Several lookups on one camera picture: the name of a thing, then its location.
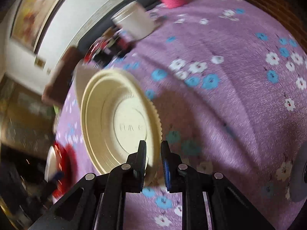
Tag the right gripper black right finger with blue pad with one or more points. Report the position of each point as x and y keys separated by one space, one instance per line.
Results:
x=182 y=178

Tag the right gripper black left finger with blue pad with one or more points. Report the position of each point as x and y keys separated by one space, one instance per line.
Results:
x=125 y=178

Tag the cream plastic bowl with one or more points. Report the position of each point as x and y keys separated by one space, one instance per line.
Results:
x=115 y=116

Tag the red plate at table edge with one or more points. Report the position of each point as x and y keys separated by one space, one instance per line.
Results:
x=61 y=165

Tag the purple floral tablecloth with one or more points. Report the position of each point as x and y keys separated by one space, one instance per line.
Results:
x=229 y=84

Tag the brown armchair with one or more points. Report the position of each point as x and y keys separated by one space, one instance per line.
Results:
x=56 y=90

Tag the black jar with cork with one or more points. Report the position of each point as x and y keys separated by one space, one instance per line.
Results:
x=124 y=44

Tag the white plastic jar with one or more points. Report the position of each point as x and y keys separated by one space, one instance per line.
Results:
x=134 y=19

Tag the framed horse painting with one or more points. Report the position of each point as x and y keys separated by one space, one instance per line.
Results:
x=30 y=22

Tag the black jar with wires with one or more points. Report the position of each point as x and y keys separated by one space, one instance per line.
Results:
x=97 y=53

